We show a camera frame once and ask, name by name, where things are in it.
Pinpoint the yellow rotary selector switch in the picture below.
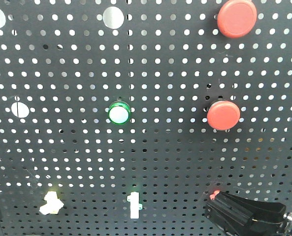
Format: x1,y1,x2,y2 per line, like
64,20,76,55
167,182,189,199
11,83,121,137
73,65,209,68
39,191,64,215

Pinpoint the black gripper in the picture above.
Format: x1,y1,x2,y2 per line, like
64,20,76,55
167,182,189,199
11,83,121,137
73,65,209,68
204,191,292,236

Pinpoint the green rotary selector switch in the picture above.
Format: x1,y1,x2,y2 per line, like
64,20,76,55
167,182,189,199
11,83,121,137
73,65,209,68
127,191,143,219

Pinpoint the lower red mushroom button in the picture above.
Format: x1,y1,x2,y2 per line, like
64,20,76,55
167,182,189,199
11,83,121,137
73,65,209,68
207,100,240,130

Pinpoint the upper red mushroom button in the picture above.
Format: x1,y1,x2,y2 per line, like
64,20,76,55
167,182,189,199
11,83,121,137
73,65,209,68
217,0,257,38

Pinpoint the black perforated pegboard panel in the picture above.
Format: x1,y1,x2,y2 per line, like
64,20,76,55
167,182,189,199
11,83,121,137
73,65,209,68
0,0,292,236

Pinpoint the red mushroom button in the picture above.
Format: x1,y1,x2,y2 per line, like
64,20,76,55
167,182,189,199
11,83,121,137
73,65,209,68
207,100,240,130
217,0,257,38

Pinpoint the green illuminated push button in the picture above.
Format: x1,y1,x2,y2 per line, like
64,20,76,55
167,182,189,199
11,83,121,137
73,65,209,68
108,101,131,124

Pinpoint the red rotary selector switch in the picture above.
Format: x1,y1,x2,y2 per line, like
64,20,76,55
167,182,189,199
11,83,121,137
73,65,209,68
209,190,221,200

